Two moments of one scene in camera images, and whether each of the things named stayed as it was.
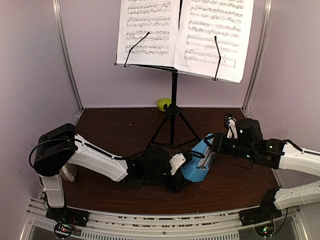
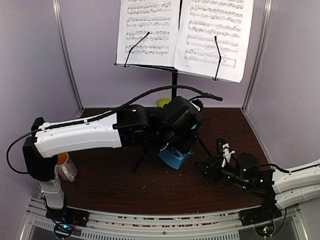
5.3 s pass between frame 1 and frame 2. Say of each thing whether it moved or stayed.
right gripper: moved
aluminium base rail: stayed
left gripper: moved
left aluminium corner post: stayed
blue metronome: moved
